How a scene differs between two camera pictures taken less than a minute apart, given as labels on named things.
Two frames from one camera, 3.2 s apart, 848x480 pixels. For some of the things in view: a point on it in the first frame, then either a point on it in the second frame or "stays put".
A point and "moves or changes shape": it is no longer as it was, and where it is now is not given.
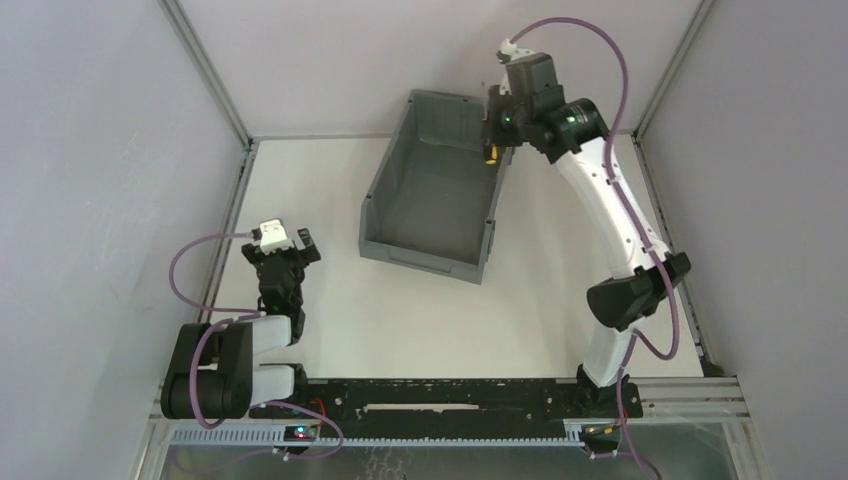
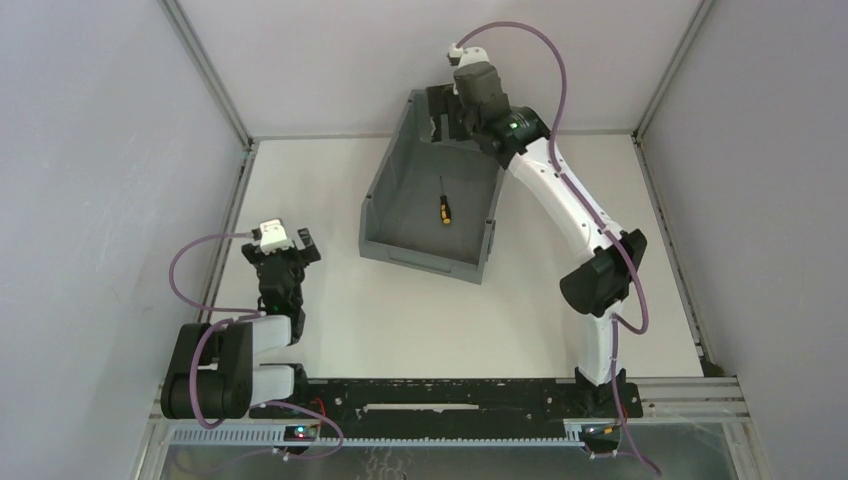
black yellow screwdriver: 491,152 moves or changes shape
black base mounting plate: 454,403 stays put
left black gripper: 281,256 stays put
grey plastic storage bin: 433,202 stays put
